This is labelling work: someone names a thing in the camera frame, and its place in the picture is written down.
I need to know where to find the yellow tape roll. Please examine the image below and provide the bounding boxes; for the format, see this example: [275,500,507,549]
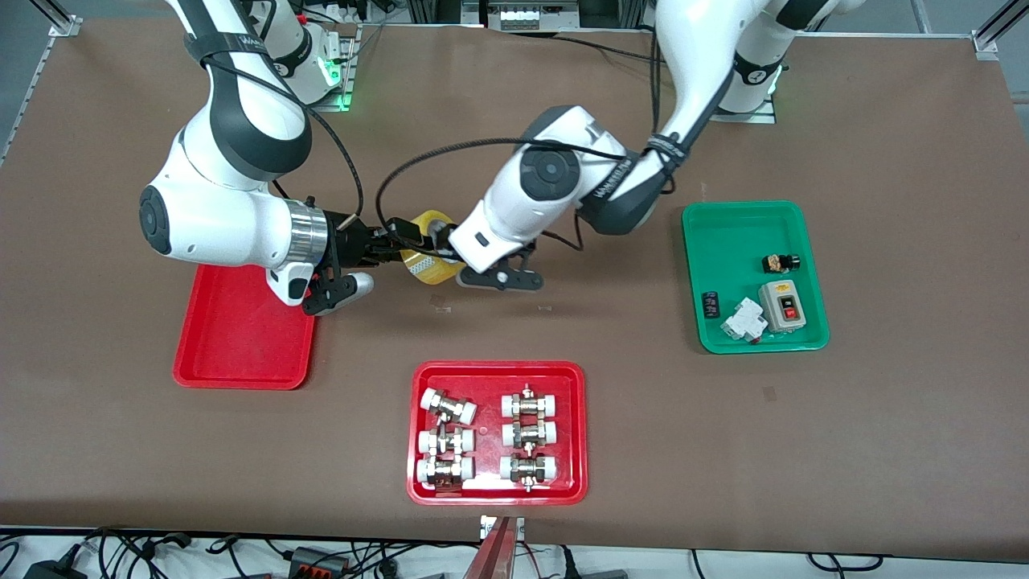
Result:
[400,210,461,287]

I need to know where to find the red plastic tray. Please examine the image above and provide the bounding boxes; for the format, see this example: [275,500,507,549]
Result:
[172,261,317,391]
[406,360,589,507]

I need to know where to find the green plastic tray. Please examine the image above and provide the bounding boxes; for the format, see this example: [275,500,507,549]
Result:
[682,200,830,355]

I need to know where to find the white-capped metal pipe valve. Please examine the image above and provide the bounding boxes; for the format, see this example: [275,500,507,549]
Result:
[499,453,560,491]
[420,388,478,425]
[416,455,475,491]
[501,420,559,450]
[501,384,560,419]
[417,426,476,456]

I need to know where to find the white power strip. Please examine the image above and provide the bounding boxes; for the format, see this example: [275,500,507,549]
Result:
[498,2,581,31]

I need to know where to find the white circuit breaker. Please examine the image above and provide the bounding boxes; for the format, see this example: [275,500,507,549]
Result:
[719,298,766,344]

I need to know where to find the red metal bar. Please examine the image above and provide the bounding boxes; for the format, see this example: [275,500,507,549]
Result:
[462,519,515,579]

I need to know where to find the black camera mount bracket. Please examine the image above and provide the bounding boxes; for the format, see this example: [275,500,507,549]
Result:
[457,241,545,293]
[302,272,360,316]

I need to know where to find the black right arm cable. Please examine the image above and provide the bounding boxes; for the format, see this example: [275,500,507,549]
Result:
[201,48,367,226]

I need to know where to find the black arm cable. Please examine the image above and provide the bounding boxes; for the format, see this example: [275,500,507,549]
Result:
[201,48,367,226]
[375,32,724,230]

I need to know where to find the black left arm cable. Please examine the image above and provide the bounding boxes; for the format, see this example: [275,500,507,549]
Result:
[375,32,724,230]

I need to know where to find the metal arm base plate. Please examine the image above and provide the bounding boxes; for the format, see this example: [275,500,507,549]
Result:
[312,24,360,112]
[711,80,777,124]

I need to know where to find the black velcro cable strap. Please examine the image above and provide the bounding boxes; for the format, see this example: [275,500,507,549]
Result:
[183,32,271,62]
[643,133,686,170]

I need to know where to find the black cable on table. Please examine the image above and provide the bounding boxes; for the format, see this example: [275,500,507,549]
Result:
[553,31,664,65]

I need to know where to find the small metal bracket plate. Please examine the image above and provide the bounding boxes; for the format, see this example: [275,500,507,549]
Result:
[480,515,526,541]

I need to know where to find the grey switch box red button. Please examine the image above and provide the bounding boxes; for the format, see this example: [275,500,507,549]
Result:
[758,281,807,333]

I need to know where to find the aluminium frame profile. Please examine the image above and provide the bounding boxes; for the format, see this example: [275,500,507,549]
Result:
[32,0,83,38]
[971,0,1029,59]

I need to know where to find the tangled black floor cable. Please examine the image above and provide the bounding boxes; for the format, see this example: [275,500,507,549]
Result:
[80,526,194,579]

